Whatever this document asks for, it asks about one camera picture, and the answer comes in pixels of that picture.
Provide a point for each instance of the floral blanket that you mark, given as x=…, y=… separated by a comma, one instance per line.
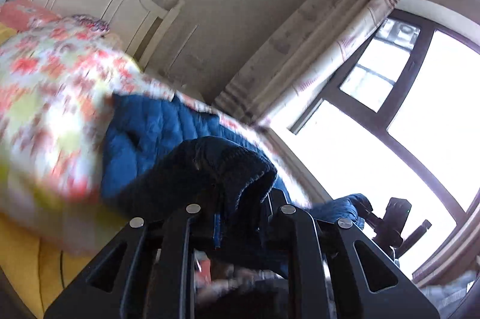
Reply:
x=56, y=98

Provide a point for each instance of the dark framed window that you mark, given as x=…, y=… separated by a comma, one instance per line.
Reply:
x=412, y=75

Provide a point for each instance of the pink floral pillow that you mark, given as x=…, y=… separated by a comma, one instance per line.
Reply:
x=26, y=14

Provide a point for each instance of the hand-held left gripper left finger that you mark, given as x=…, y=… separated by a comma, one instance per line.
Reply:
x=202, y=225

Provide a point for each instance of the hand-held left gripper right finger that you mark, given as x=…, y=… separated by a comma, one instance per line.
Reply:
x=277, y=225

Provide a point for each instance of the sailboat print curtain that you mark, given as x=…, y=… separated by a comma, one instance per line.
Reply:
x=300, y=41

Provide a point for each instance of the yellow bedsheet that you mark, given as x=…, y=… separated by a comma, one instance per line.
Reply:
x=30, y=259

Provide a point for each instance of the blue quilted jacket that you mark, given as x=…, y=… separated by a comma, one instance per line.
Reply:
x=150, y=131

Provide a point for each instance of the purple patterned cushion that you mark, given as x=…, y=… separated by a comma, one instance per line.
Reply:
x=92, y=23

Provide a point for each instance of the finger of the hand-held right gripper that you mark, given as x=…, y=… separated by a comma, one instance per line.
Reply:
x=370, y=219

